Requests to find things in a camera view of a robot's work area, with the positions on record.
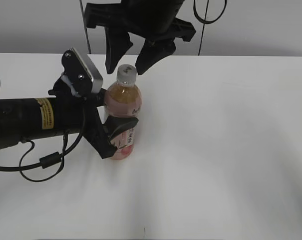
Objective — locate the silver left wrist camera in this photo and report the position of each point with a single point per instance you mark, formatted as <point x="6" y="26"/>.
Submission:
<point x="80" y="74"/>

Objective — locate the white bottle cap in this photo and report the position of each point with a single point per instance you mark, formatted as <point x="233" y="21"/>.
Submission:
<point x="126" y="74"/>

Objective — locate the pink peach tea bottle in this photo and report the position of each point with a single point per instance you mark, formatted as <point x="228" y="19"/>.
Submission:
<point x="123" y="101"/>

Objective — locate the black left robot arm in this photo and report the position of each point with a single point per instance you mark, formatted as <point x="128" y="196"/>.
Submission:
<point x="35" y="118"/>

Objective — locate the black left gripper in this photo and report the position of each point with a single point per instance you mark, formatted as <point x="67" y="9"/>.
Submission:
<point x="101" y="137"/>

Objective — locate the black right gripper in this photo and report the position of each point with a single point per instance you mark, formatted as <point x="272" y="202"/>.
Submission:
<point x="150" y="19"/>

